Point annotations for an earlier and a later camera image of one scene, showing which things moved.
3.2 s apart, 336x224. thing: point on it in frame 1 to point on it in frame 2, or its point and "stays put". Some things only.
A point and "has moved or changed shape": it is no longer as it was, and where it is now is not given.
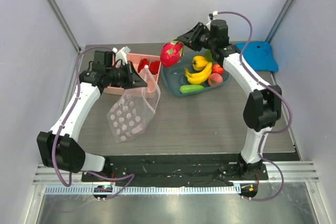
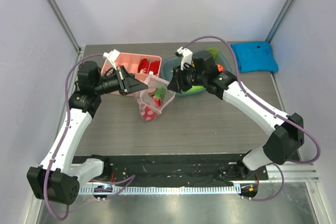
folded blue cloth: (258, 55) stays put
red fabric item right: (154, 66) stays put
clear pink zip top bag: (130, 114) has moved or changed shape
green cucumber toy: (190, 88) stays put
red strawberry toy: (216, 68) stays put
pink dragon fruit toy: (171, 53) to (149, 113)
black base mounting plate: (174, 168) stays put
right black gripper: (196, 36) to (179, 80)
